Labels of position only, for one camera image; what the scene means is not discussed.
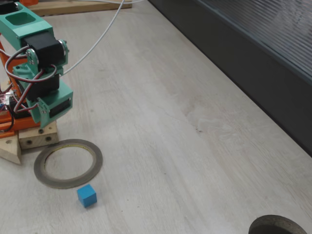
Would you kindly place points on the blue cube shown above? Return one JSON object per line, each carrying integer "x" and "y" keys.
{"x": 86, "y": 196}

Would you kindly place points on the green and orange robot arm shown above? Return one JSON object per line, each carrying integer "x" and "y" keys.
{"x": 36, "y": 26}

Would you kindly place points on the red controller board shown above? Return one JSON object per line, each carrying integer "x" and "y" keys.
{"x": 5, "y": 98}

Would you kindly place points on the grey translucent desk partition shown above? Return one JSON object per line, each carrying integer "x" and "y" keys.
{"x": 243, "y": 48}

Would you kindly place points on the wooden base block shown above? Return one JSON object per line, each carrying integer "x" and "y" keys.
{"x": 24, "y": 143}

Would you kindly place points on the orange board mount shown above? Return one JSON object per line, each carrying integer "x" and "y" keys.
{"x": 3, "y": 116}

